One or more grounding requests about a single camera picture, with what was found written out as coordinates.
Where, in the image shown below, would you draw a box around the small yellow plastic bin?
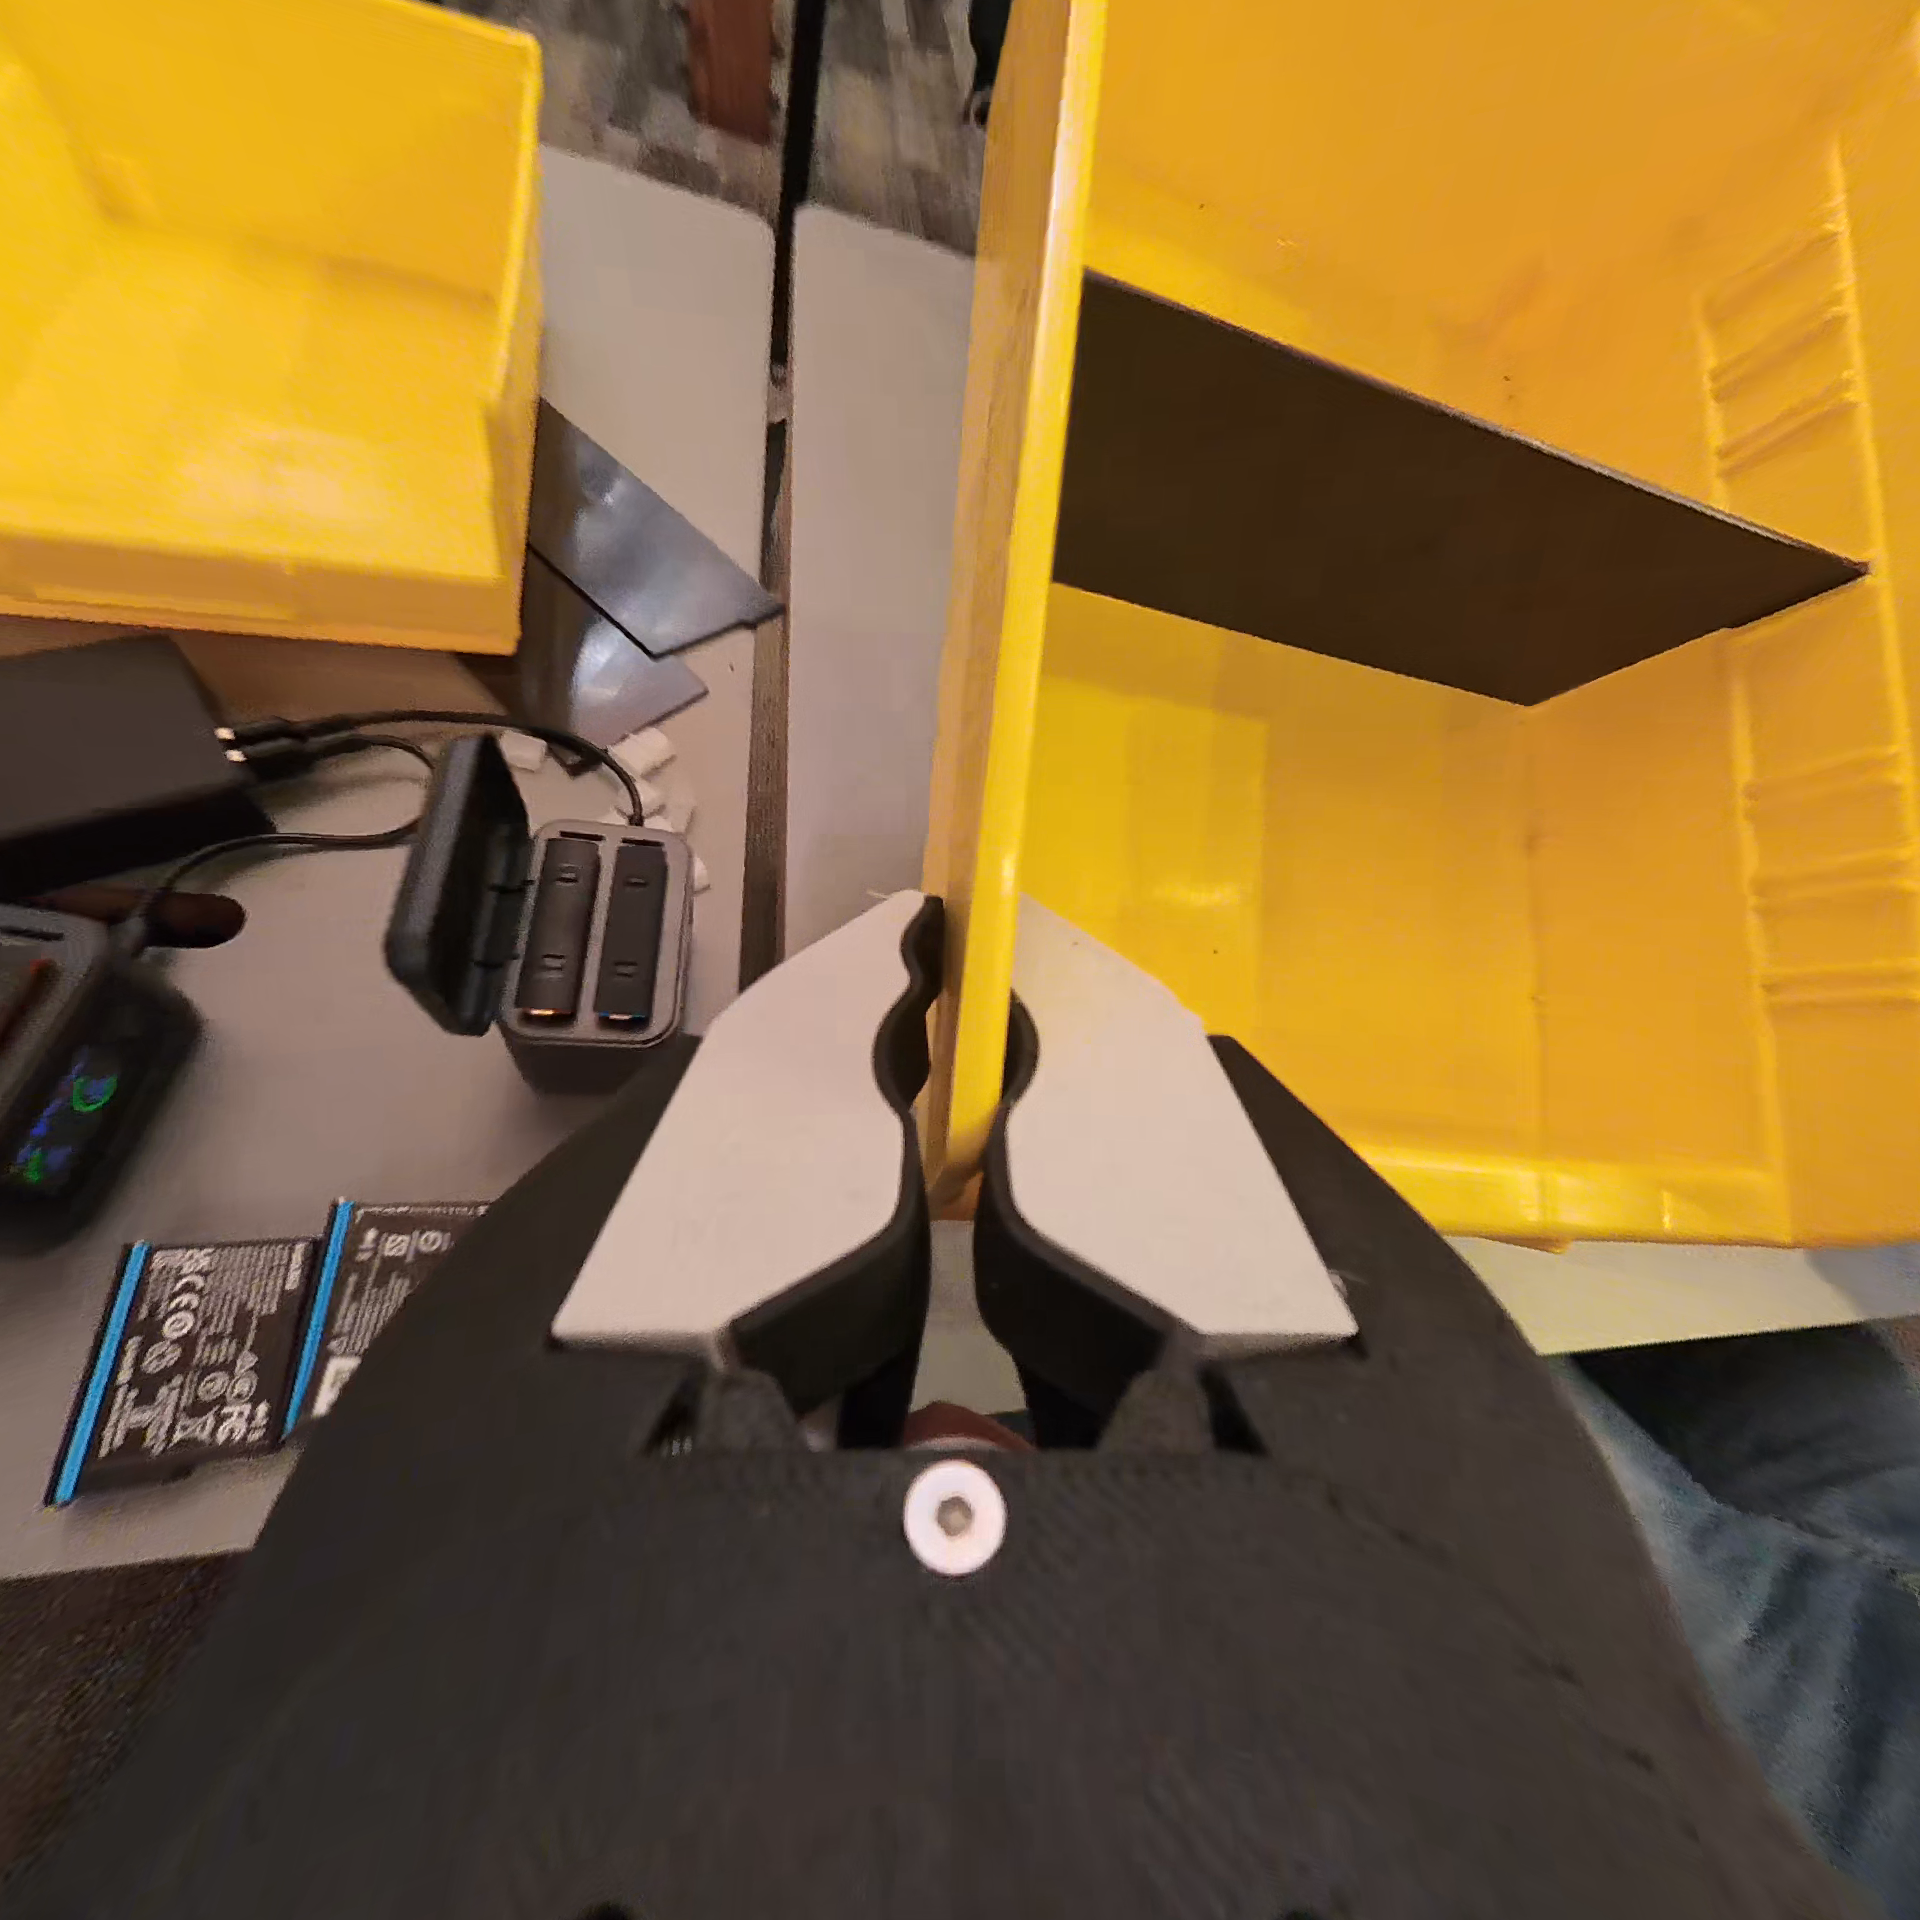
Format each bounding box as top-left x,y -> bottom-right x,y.
0,0 -> 544,656

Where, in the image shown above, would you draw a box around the black device with screen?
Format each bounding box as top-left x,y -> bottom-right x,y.
0,900 -> 204,1255

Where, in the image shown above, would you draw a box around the person's leg in jeans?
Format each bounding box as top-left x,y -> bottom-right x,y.
1553,1317 -> 1920,1920

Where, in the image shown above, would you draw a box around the black charging cable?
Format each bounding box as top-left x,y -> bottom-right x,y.
217,710 -> 654,823

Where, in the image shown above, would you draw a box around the large yellow plastic bin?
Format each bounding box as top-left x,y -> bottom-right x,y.
918,0 -> 1920,1250

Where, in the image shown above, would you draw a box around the small white plastic pieces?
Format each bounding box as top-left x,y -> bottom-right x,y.
501,728 -> 700,837

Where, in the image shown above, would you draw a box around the black metal pole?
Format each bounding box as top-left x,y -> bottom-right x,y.
761,0 -> 829,396

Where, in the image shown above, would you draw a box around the black power bank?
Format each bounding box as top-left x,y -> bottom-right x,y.
0,635 -> 277,902

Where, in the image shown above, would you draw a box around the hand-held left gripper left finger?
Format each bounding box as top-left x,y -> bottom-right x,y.
550,892 -> 946,1451

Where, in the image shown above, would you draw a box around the black bin divider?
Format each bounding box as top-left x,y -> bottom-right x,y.
1052,274 -> 1870,707

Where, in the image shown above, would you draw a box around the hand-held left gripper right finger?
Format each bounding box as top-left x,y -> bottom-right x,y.
973,895 -> 1361,1451

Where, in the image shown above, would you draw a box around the black plastic sheet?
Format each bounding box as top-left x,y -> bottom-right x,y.
525,396 -> 787,656
516,564 -> 710,744

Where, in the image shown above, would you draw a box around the thin black cable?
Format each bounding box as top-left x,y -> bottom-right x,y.
107,819 -> 438,962

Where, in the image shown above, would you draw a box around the black battery blue edge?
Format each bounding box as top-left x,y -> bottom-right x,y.
44,1239 -> 323,1505
283,1198 -> 495,1451

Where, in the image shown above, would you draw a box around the black battery in charger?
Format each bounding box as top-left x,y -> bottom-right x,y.
594,837 -> 669,1037
514,837 -> 605,1035

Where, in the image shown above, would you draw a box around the black battery charger case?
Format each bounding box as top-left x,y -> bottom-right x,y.
383,733 -> 700,1098

